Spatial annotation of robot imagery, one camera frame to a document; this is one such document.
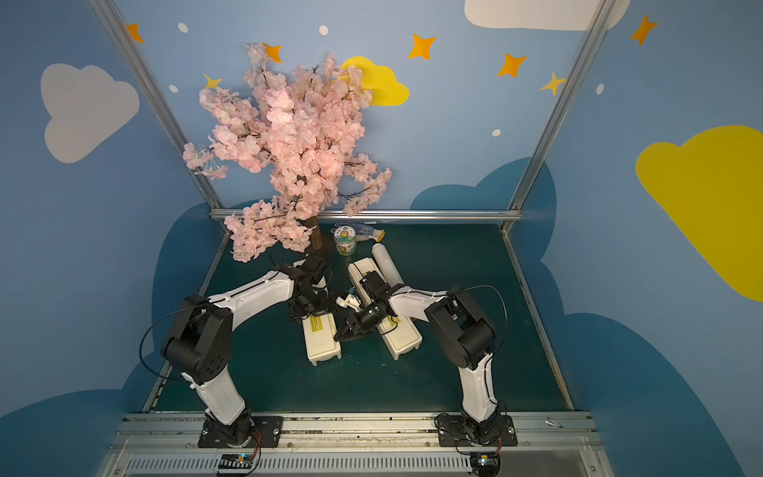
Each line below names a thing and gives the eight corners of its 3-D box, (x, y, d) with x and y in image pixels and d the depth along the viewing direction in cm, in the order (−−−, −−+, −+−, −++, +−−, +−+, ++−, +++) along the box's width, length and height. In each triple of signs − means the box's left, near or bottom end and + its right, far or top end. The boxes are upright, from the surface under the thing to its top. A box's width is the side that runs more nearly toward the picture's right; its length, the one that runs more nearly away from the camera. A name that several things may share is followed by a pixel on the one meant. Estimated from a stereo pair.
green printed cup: (335, 255, 113) (332, 242, 107) (337, 239, 118) (335, 225, 112) (354, 255, 113) (353, 242, 107) (356, 239, 118) (354, 225, 112)
